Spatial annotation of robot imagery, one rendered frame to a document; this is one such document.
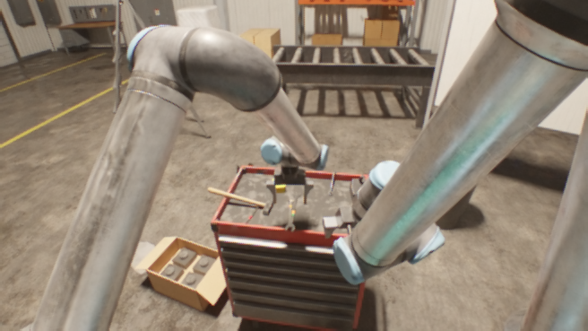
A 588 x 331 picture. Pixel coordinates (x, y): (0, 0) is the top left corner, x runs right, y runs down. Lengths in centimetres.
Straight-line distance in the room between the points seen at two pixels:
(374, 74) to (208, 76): 369
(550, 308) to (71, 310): 66
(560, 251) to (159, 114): 59
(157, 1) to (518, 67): 971
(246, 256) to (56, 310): 103
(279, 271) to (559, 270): 123
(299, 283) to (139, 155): 120
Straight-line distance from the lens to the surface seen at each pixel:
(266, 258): 147
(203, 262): 227
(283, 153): 101
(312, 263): 142
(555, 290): 50
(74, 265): 56
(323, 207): 149
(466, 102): 31
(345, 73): 408
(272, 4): 913
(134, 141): 53
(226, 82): 51
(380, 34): 793
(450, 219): 281
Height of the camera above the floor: 190
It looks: 30 degrees down
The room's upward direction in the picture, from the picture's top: 1 degrees counter-clockwise
